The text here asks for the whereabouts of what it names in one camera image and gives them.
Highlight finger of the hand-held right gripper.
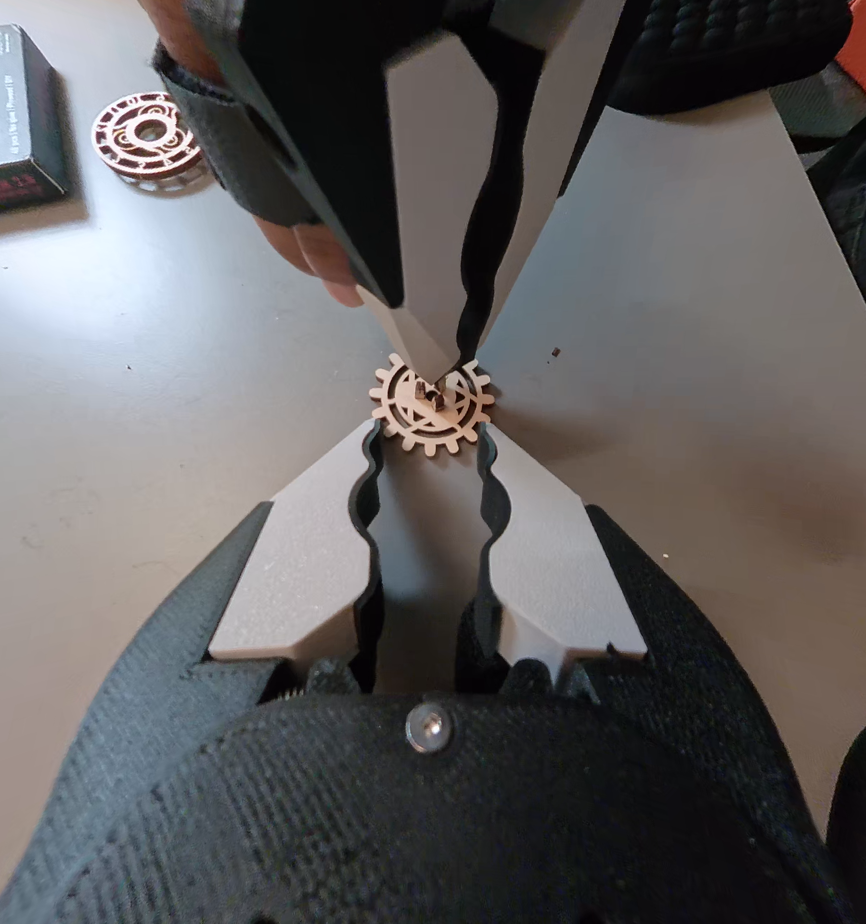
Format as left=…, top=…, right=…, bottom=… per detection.
left=357, top=32, right=504, bottom=381
left=459, top=0, right=627, bottom=362

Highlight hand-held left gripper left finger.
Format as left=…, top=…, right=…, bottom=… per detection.
left=207, top=420, right=385, bottom=685

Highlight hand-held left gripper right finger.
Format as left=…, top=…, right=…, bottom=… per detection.
left=476, top=421, right=650, bottom=688

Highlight wooden gear assembly with pegs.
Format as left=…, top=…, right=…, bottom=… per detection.
left=90, top=91, right=203, bottom=190

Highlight wooden gear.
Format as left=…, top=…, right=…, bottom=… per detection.
left=369, top=354, right=495, bottom=457

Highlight person's right hand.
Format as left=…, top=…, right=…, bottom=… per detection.
left=138, top=0, right=367, bottom=309

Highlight black puzzle box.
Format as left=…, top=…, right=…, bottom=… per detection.
left=0, top=24, right=69, bottom=218

